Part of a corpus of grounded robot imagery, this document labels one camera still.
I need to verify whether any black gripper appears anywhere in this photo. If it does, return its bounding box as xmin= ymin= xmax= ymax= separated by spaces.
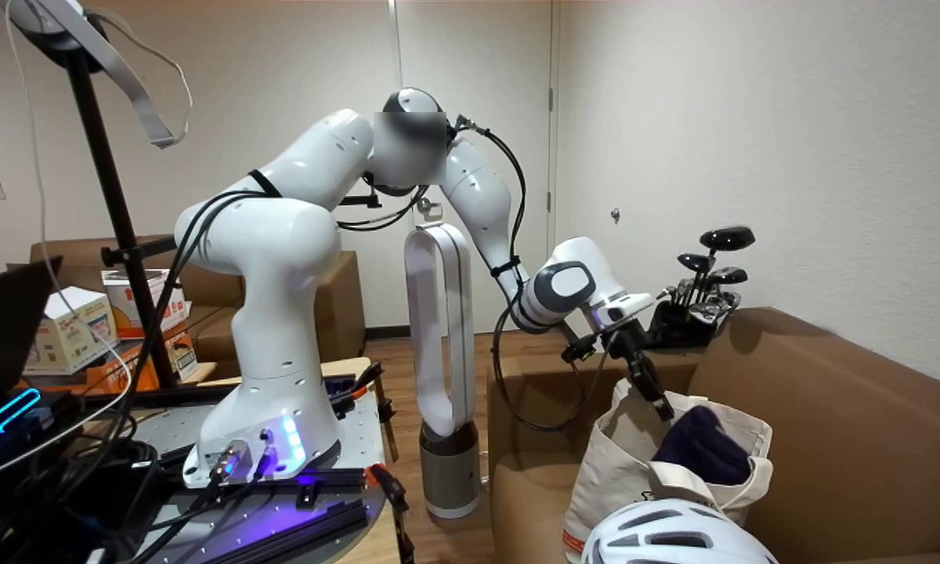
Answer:
xmin=599 ymin=320 xmax=672 ymax=423

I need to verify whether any dark navy sock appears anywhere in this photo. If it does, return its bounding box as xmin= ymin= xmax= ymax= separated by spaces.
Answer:
xmin=655 ymin=407 xmax=752 ymax=485

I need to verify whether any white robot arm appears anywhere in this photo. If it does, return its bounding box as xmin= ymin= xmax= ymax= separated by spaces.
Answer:
xmin=176 ymin=87 xmax=672 ymax=488

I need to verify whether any cream canvas tote bag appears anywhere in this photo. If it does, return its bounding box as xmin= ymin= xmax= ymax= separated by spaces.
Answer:
xmin=559 ymin=380 xmax=780 ymax=564

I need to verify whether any black golf bag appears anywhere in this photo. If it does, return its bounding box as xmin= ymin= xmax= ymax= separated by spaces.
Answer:
xmin=648 ymin=286 xmax=739 ymax=351

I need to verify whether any white bicycle helmet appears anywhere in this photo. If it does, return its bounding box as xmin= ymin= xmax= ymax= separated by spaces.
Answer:
xmin=582 ymin=500 xmax=780 ymax=564

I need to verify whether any black fairway wood club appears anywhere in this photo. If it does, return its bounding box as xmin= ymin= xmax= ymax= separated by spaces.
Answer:
xmin=677 ymin=254 xmax=710 ymax=276

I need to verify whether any black golf driver club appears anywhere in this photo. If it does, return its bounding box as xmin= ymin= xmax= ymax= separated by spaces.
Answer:
xmin=697 ymin=226 xmax=756 ymax=254

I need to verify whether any brown sofa armchair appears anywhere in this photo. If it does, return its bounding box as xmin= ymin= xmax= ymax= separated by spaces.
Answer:
xmin=487 ymin=309 xmax=940 ymax=564

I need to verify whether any white door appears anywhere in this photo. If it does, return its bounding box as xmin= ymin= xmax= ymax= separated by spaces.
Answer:
xmin=391 ymin=0 xmax=555 ymax=336

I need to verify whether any white orange cardboard box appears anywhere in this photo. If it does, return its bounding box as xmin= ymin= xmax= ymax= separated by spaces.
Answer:
xmin=101 ymin=267 xmax=194 ymax=343

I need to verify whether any white cardboard box left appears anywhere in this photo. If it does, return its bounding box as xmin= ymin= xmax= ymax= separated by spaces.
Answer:
xmin=26 ymin=286 xmax=119 ymax=376

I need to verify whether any brown sofa in background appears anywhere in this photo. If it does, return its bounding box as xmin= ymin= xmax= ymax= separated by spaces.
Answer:
xmin=30 ymin=239 xmax=365 ymax=372

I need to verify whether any black laptop with blue light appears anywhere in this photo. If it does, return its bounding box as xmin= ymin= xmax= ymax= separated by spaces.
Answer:
xmin=0 ymin=264 xmax=53 ymax=437

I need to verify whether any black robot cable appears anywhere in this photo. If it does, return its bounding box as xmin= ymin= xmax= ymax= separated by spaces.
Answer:
xmin=452 ymin=117 xmax=589 ymax=434

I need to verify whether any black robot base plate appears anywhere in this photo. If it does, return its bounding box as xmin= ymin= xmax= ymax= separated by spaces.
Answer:
xmin=138 ymin=472 xmax=386 ymax=564

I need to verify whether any black camera tripod stand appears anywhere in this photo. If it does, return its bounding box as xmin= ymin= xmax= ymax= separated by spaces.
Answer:
xmin=0 ymin=0 xmax=178 ymax=389

